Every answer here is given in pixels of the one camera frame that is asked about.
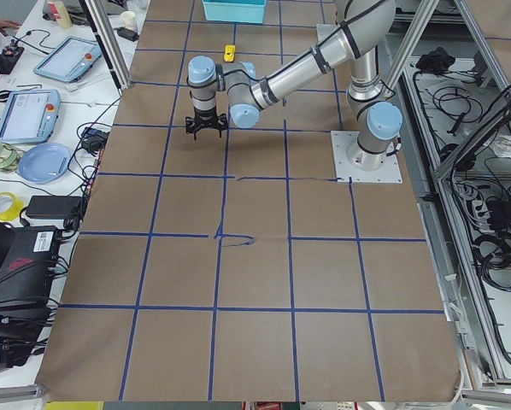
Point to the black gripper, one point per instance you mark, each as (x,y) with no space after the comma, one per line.
(204,117)

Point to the yellow beetle toy car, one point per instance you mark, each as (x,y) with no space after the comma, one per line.
(229,53)

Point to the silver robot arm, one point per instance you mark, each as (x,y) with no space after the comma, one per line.
(230,92)

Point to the light blue plastic bin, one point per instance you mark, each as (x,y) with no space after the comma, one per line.
(238,11)

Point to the white paper cup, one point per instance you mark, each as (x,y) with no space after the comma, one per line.
(129,20)

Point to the blue teach pendant far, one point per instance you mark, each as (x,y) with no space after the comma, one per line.
(70,60)

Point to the blue teach pendant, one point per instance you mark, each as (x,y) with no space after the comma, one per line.
(29,117)
(70,60)

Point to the light blue plate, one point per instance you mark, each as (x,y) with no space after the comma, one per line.
(44,163)

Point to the blue teach pendant near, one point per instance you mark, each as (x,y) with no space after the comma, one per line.
(29,117)

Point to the black power adapter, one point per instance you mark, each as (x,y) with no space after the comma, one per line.
(52,207)

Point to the green tape rolls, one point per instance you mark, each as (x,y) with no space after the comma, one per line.
(9,158)

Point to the yellow tape roll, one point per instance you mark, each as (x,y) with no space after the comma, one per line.
(10,206)

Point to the black laptop computer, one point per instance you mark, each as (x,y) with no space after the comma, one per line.
(27,255)

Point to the aluminium frame post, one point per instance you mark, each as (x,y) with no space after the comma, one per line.
(105,37)

